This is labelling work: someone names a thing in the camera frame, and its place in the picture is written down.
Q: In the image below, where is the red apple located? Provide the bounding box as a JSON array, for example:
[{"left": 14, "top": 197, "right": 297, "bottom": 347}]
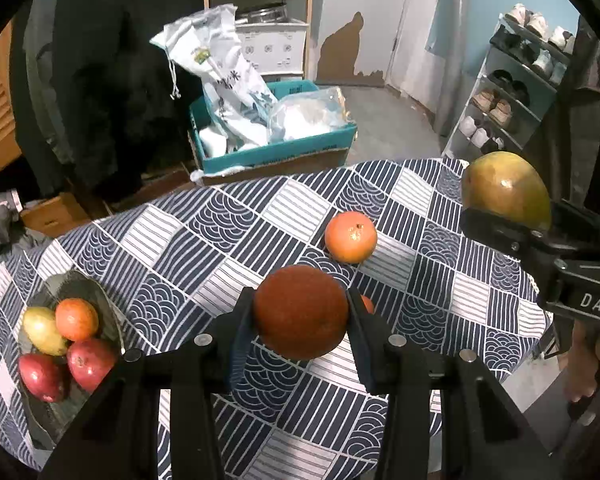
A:
[
  {"left": 67, "top": 338, "right": 118, "bottom": 393},
  {"left": 18, "top": 353, "right": 67, "bottom": 403}
]

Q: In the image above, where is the large yellow-green pear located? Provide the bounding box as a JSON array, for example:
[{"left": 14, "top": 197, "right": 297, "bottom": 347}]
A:
[{"left": 460, "top": 151, "right": 552, "bottom": 231}]

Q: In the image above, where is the orange tangerine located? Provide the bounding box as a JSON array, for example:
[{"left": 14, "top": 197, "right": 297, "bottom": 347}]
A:
[
  {"left": 325, "top": 211, "right": 377, "bottom": 264},
  {"left": 55, "top": 298, "right": 99, "bottom": 341}
]

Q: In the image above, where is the small green-yellow fruit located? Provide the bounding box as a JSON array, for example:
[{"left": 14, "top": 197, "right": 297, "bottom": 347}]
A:
[{"left": 23, "top": 307, "right": 69, "bottom": 356}]

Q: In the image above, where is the dark orange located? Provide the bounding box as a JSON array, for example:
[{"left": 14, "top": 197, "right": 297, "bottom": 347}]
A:
[{"left": 252, "top": 266, "right": 349, "bottom": 361}]

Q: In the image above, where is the small tangerine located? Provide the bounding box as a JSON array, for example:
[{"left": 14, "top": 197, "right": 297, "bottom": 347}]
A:
[{"left": 361, "top": 295, "right": 375, "bottom": 313}]

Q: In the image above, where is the person's right hand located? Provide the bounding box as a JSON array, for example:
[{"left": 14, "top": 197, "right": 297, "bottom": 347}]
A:
[{"left": 565, "top": 321, "right": 600, "bottom": 402}]

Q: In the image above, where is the blue white patterned tablecloth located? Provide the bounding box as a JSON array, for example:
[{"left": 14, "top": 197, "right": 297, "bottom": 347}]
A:
[{"left": 0, "top": 158, "right": 550, "bottom": 479}]

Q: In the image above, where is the shoe rack with shoes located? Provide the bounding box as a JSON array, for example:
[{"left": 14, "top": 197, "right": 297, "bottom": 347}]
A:
[{"left": 442, "top": 3, "right": 576, "bottom": 162}]

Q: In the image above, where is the small wooden box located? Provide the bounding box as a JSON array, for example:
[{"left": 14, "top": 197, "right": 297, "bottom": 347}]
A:
[{"left": 20, "top": 193, "right": 91, "bottom": 238}]

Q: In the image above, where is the grey cloth pile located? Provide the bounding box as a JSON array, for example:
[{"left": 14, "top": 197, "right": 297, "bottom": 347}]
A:
[{"left": 0, "top": 190, "right": 52, "bottom": 261}]

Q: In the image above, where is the teal cardboard box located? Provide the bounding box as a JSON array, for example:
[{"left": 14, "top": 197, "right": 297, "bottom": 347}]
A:
[{"left": 189, "top": 98, "right": 358, "bottom": 174}]

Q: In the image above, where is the clear plastic bag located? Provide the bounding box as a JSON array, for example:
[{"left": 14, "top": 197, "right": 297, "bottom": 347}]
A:
[{"left": 268, "top": 87, "right": 354, "bottom": 143}]

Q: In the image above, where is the dark hanging coat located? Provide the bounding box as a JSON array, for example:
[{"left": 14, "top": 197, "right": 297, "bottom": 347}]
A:
[{"left": 10, "top": 0, "right": 204, "bottom": 203}]

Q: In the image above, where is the white printed rice bag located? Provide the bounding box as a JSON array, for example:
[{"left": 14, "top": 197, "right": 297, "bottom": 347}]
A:
[{"left": 150, "top": 4, "right": 277, "bottom": 148}]

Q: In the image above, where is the white patterned storage box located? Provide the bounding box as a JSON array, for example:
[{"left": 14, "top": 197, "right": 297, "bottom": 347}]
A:
[{"left": 236, "top": 20, "right": 308, "bottom": 76}]

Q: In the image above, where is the metal pot on box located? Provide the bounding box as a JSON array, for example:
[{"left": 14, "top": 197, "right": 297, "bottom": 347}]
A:
[{"left": 236, "top": 3, "right": 289, "bottom": 24}]

